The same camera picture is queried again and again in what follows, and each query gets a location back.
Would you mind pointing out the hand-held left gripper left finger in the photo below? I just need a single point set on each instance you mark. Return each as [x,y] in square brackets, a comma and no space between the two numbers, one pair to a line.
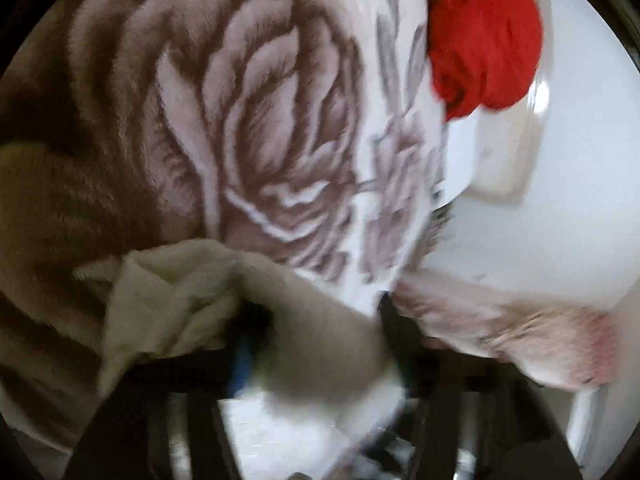
[241,360]

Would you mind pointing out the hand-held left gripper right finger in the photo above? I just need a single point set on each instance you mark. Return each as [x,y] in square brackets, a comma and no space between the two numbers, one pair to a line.
[400,340]

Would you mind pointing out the white fuzzy jacket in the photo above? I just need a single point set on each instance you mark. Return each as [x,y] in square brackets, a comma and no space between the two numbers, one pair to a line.
[310,320]

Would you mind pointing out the tied pink floral curtain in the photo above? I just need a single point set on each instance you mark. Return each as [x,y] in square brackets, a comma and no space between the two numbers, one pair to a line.
[530,340]

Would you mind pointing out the white pillow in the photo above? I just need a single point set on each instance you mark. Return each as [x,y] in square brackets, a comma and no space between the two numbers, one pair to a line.
[457,160]

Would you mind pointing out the floral bed blanket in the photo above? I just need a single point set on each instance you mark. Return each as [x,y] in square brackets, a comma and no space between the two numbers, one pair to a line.
[275,110]

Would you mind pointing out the red quilt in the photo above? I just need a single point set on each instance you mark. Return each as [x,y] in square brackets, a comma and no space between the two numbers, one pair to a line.
[480,35]

